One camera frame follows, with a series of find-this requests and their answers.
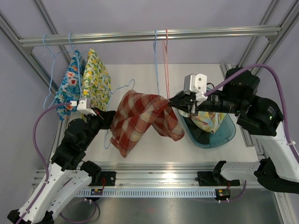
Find red plaid skirt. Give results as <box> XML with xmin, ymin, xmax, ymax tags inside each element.
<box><xmin>110</xmin><ymin>90</ymin><xmax>185</xmax><ymax>158</ymax></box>

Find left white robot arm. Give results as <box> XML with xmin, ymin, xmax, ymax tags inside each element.
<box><xmin>7</xmin><ymin>108</ymin><xmax>116</xmax><ymax>224</ymax></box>

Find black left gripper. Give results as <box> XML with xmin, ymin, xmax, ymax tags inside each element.
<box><xmin>81</xmin><ymin>107</ymin><xmax>116</xmax><ymax>149</ymax></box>

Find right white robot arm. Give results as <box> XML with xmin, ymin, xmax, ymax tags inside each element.
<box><xmin>168</xmin><ymin>67</ymin><xmax>299</xmax><ymax>194</ymax></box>

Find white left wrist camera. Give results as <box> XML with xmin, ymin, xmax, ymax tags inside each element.
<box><xmin>70</xmin><ymin>98</ymin><xmax>97</xmax><ymax>116</ymax></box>

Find pink wire hanger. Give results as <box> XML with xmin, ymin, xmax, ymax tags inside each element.
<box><xmin>162</xmin><ymin>29</ymin><xmax>170</xmax><ymax>98</ymax></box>

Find white slotted cable duct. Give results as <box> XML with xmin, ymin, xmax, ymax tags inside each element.
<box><xmin>76</xmin><ymin>188</ymin><xmax>216</xmax><ymax>198</ymax></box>

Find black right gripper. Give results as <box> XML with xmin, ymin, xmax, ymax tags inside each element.
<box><xmin>165</xmin><ymin>88</ymin><xmax>245</xmax><ymax>117</ymax></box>

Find right aluminium frame post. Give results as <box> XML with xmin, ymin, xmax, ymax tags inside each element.
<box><xmin>220</xmin><ymin>0</ymin><xmax>299</xmax><ymax>147</ymax></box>

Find pastel floral skirt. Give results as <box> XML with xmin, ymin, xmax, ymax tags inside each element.
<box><xmin>190</xmin><ymin>112</ymin><xmax>226</xmax><ymax>133</ymax></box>

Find dark grey dotted skirt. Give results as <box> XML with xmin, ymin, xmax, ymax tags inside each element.
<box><xmin>185</xmin><ymin>118</ymin><xmax>210</xmax><ymax>145</ymax></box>

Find teal plastic basin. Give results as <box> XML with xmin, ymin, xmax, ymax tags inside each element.
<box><xmin>177</xmin><ymin>110</ymin><xmax>236</xmax><ymax>148</ymax></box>

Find lemon print skirt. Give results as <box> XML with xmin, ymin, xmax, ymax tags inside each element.
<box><xmin>82</xmin><ymin>48</ymin><xmax>111</xmax><ymax>111</ymax></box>

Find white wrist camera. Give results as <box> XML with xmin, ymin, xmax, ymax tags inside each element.
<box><xmin>70</xmin><ymin>98</ymin><xmax>97</xmax><ymax>116</ymax></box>
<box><xmin>183</xmin><ymin>73</ymin><xmax>207</xmax><ymax>103</ymax></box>

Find left aluminium frame post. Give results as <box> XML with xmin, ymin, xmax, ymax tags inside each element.
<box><xmin>0</xmin><ymin>0</ymin><xmax>71</xmax><ymax>145</ymax></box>

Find aluminium frame post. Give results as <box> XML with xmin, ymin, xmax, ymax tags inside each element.
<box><xmin>220</xmin><ymin>0</ymin><xmax>299</xmax><ymax>147</ymax></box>
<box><xmin>0</xmin><ymin>0</ymin><xmax>71</xmax><ymax>145</ymax></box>

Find aluminium hanging rail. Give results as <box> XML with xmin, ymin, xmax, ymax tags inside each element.
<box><xmin>19</xmin><ymin>26</ymin><xmax>277</xmax><ymax>47</ymax></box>

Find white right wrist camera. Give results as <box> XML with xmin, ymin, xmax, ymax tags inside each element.
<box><xmin>183</xmin><ymin>73</ymin><xmax>207</xmax><ymax>103</ymax></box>

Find light blue wire hanger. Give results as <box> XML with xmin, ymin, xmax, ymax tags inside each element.
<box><xmin>153</xmin><ymin>29</ymin><xmax>160</xmax><ymax>95</ymax></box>
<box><xmin>101</xmin><ymin>76</ymin><xmax>136</xmax><ymax>149</ymax></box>
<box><xmin>68</xmin><ymin>32</ymin><xmax>95</xmax><ymax>98</ymax></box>

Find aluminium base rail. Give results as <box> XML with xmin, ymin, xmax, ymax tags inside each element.
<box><xmin>96</xmin><ymin>161</ymin><xmax>217</xmax><ymax>189</ymax></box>

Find blue floral skirt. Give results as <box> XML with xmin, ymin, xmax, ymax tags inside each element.
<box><xmin>55</xmin><ymin>49</ymin><xmax>86</xmax><ymax>121</ymax></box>

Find empty light blue hanger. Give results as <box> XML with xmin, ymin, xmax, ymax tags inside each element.
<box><xmin>43</xmin><ymin>34</ymin><xmax>71</xmax><ymax>111</ymax></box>

